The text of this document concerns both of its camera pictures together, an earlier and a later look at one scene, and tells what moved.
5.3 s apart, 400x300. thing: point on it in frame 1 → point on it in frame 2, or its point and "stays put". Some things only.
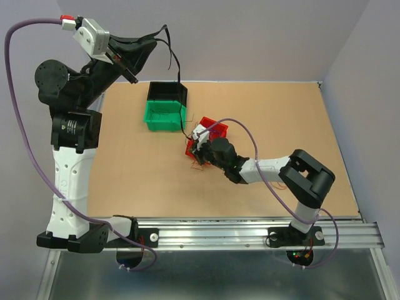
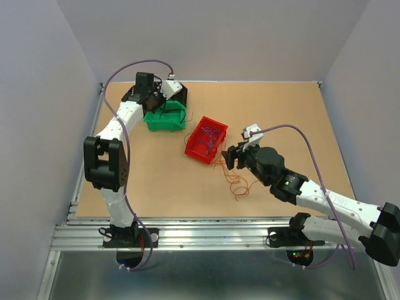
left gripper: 134,58 → 162,99
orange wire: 197,165 → 239,185
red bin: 219,131 stays put
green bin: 165,115 stays put
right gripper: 198,153 → 232,153
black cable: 171,52 → 165,110
